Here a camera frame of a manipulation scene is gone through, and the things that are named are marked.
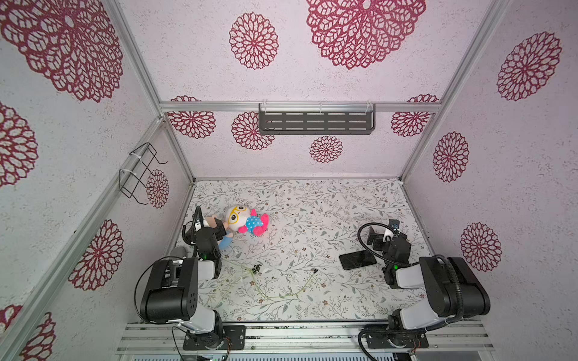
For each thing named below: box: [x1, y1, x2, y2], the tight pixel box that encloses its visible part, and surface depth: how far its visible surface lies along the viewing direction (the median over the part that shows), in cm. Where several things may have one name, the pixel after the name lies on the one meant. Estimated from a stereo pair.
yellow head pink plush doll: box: [227, 205, 271, 237], surface depth 99 cm
